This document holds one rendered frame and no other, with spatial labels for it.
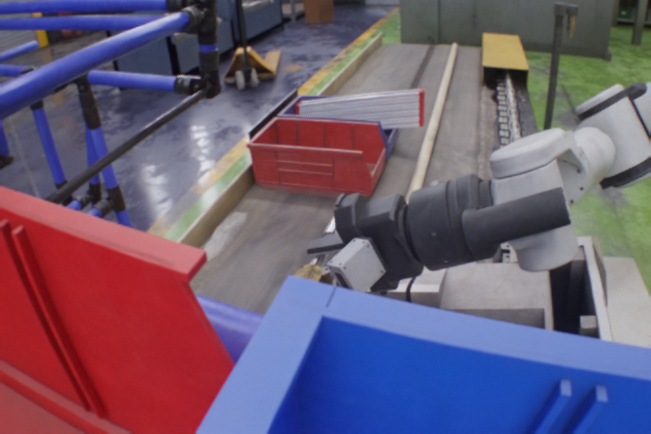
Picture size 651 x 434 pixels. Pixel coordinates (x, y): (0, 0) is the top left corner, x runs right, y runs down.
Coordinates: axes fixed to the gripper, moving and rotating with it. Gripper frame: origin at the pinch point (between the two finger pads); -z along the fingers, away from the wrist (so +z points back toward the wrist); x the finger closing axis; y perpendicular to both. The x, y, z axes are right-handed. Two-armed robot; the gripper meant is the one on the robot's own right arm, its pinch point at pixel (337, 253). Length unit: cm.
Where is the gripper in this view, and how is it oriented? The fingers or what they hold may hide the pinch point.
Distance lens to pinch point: 54.2
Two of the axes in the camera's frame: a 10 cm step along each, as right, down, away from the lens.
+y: 3.1, -5.0, 8.1
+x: 4.6, 8.2, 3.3
